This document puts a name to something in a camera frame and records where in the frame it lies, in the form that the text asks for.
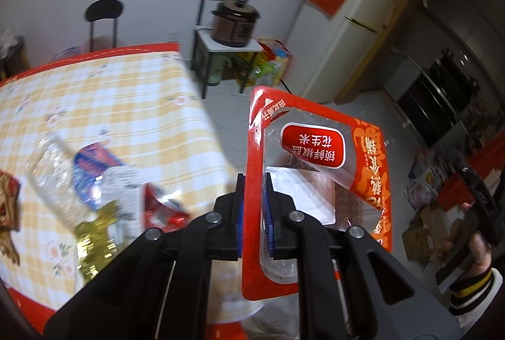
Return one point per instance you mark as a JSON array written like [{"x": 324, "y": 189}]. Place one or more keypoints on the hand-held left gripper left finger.
[{"x": 229, "y": 229}]

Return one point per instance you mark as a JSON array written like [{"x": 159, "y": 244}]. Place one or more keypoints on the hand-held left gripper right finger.
[{"x": 269, "y": 214}]

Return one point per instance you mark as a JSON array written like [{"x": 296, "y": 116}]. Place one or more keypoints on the crushed red can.
[{"x": 161, "y": 212}]

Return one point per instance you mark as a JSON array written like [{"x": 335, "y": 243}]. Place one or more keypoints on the red snack packet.
[{"x": 367, "y": 166}]

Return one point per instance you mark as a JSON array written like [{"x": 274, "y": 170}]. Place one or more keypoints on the crushed blue can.
[{"x": 92, "y": 166}]

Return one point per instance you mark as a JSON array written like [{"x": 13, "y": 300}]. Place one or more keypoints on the person's right forearm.
[{"x": 479, "y": 296}]

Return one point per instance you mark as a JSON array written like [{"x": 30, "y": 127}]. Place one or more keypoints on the person's right hand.
[{"x": 481, "y": 255}]

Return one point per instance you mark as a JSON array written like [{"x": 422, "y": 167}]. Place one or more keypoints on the red cloth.
[{"x": 453, "y": 190}]

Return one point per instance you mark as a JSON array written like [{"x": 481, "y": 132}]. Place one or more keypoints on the colourful printed box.
[{"x": 424, "y": 178}]

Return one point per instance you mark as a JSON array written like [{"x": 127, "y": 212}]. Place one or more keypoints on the cardboard box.
[{"x": 426, "y": 233}]

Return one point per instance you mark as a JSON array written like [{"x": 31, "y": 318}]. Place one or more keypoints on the black kitchen oven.
[{"x": 442, "y": 99}]

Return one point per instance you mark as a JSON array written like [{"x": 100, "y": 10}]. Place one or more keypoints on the white paper label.
[{"x": 124, "y": 186}]

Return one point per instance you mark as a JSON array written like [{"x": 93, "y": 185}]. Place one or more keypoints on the gold foil wrapper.
[{"x": 94, "y": 241}]

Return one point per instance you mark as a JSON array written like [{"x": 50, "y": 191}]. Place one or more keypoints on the table with checked tablecloth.
[{"x": 138, "y": 107}]

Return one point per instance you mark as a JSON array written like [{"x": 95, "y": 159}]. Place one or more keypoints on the colourful shopping bag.
[{"x": 276, "y": 56}]

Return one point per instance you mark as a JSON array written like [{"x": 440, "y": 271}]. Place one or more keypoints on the white refrigerator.
[{"x": 335, "y": 48}]

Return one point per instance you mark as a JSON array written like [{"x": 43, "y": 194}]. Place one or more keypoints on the clear plastic wrapper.
[{"x": 49, "y": 166}]

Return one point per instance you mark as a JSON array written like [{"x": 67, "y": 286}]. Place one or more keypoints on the brown rice cooker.
[{"x": 234, "y": 24}]

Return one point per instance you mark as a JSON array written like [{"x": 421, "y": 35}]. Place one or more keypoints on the brown patterned wrapper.
[{"x": 8, "y": 206}]

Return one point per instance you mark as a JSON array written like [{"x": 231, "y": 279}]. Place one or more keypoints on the pale blue plastic item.
[{"x": 67, "y": 53}]

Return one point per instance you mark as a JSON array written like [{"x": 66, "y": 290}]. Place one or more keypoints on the black round-back chair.
[{"x": 103, "y": 11}]

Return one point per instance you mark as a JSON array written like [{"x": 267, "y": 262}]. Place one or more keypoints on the dark side table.
[{"x": 12, "y": 56}]

